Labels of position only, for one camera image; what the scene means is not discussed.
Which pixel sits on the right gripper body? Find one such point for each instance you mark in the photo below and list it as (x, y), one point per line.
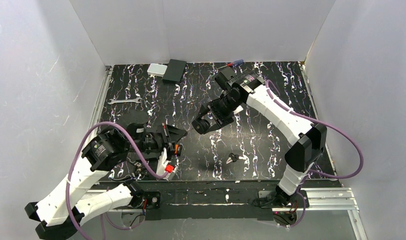
(215, 115)

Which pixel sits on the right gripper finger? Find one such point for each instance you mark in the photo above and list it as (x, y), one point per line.
(211, 126)
(204, 113)

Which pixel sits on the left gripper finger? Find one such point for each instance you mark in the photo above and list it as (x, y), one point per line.
(170, 151)
(173, 135)

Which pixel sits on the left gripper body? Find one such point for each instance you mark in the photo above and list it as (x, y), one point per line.
(164, 139)

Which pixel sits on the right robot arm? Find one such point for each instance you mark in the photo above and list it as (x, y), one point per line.
(307, 139)

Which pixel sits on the key bunch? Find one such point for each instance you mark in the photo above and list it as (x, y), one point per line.
(234, 158)

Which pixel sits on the orange and black padlock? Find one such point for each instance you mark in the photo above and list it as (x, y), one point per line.
(178, 150)

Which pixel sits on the black box at front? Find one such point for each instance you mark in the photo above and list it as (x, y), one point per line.
(134, 116)

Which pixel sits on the black box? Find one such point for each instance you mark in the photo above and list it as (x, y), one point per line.
(174, 71)
(134, 116)

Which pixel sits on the black pliers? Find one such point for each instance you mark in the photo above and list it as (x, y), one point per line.
(137, 171)

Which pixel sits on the silver open-end wrench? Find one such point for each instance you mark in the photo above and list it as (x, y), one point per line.
(120, 101)

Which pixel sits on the blue red screwdriver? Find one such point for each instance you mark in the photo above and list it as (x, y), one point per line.
(233, 64)

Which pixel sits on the black box at back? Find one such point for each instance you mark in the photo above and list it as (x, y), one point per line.
(174, 71)

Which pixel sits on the white box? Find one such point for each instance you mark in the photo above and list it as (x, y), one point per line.
(157, 70)

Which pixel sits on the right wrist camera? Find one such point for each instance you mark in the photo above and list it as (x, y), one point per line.
(238, 110)

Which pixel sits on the aluminium frame rail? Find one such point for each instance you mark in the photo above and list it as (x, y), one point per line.
(237, 202)

